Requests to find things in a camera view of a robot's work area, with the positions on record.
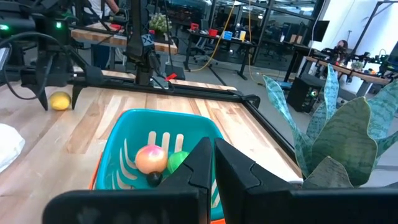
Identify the background wooden workbench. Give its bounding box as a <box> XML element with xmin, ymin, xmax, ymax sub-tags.
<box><xmin>70</xmin><ymin>22</ymin><xmax>178</xmax><ymax>56</ymax></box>

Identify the white waffle-weave cloth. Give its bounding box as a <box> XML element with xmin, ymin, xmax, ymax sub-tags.
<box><xmin>0</xmin><ymin>123</ymin><xmax>25</xmax><ymax>174</ymax></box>

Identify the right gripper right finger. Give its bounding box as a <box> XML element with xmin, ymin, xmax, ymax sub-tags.
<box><xmin>215</xmin><ymin>138</ymin><xmax>398</xmax><ymax>224</ymax></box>

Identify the standing person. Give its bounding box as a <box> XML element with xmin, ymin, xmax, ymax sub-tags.
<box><xmin>83</xmin><ymin>0</ymin><xmax>121</xmax><ymax>19</ymax></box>

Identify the black monitor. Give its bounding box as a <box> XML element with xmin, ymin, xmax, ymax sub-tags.
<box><xmin>312</xmin><ymin>20</ymin><xmax>330</xmax><ymax>43</ymax></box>

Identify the pink orange toy peach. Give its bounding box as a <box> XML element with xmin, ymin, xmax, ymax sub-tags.
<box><xmin>134</xmin><ymin>144</ymin><xmax>169</xmax><ymax>175</ymax></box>

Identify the white round plant pot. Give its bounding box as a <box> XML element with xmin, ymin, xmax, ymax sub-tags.
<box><xmin>281</xmin><ymin>174</ymin><xmax>305</xmax><ymax>185</ymax></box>

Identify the teal basket with orange handle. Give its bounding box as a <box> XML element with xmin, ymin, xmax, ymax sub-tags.
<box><xmin>89</xmin><ymin>108</ymin><xmax>226</xmax><ymax>224</ymax></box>

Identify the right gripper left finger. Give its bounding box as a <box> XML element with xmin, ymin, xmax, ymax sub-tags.
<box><xmin>42</xmin><ymin>136</ymin><xmax>214</xmax><ymax>224</ymax></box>

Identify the black computer tower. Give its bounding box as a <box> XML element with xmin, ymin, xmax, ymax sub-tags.
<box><xmin>286</xmin><ymin>76</ymin><xmax>326</xmax><ymax>113</ymax></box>

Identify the green toy lime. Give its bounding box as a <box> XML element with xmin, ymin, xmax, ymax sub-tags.
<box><xmin>167</xmin><ymin>151</ymin><xmax>190</xmax><ymax>174</ymax></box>

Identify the wooden bench with robot arms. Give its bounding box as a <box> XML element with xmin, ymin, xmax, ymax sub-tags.
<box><xmin>306</xmin><ymin>46</ymin><xmax>393</xmax><ymax>97</ymax></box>

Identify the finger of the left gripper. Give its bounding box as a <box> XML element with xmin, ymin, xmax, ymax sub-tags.
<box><xmin>71</xmin><ymin>83</ymin><xmax>94</xmax><ymax>110</ymax></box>
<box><xmin>21</xmin><ymin>77</ymin><xmax>50</xmax><ymax>111</ymax></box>

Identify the seated person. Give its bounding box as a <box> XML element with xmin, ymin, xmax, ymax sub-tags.
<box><xmin>334</xmin><ymin>39</ymin><xmax>349</xmax><ymax>55</ymax></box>

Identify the green snake plant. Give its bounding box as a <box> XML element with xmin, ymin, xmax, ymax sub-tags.
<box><xmin>262</xmin><ymin>63</ymin><xmax>398</xmax><ymax>190</ymax></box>

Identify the yellow toy lemon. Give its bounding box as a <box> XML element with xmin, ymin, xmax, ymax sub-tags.
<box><xmin>49</xmin><ymin>91</ymin><xmax>72</xmax><ymax>111</ymax></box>

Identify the black aluminium table frame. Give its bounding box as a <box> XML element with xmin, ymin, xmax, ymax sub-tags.
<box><xmin>70</xmin><ymin>70</ymin><xmax>301</xmax><ymax>166</ymax></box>

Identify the grey office chair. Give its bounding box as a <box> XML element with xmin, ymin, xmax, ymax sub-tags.
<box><xmin>190</xmin><ymin>45</ymin><xmax>215</xmax><ymax>66</ymax></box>

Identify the black office desk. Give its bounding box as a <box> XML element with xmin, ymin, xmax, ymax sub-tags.
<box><xmin>186</xmin><ymin>29</ymin><xmax>259</xmax><ymax>80</ymax></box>

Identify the yellow hanging cable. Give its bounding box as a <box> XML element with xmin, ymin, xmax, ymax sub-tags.
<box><xmin>190</xmin><ymin>0</ymin><xmax>237</xmax><ymax>72</ymax></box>
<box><xmin>247</xmin><ymin>0</ymin><xmax>267</xmax><ymax>87</ymax></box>

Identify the potted plant with pale flowers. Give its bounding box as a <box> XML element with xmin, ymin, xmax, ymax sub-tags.
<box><xmin>149</xmin><ymin>12</ymin><xmax>172</xmax><ymax>35</ymax></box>

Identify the dark round toy fruit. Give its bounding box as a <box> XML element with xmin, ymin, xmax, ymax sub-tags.
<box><xmin>146</xmin><ymin>171</ymin><xmax>164</xmax><ymax>188</ymax></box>

